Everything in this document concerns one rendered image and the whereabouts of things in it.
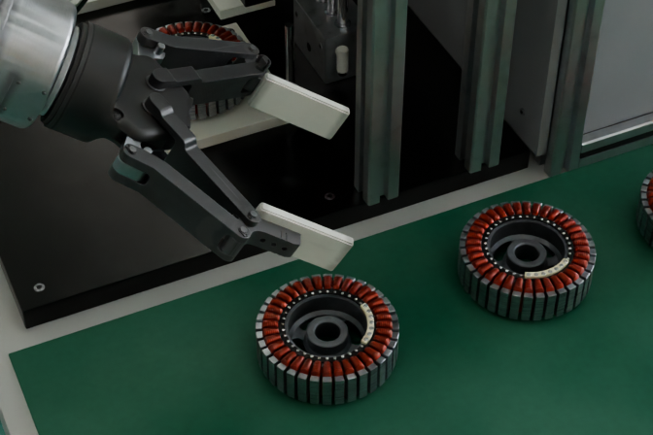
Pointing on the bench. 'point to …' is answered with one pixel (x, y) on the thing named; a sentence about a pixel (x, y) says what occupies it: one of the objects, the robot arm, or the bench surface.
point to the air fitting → (342, 60)
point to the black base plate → (136, 235)
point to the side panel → (603, 59)
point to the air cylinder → (324, 35)
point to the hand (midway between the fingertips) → (327, 181)
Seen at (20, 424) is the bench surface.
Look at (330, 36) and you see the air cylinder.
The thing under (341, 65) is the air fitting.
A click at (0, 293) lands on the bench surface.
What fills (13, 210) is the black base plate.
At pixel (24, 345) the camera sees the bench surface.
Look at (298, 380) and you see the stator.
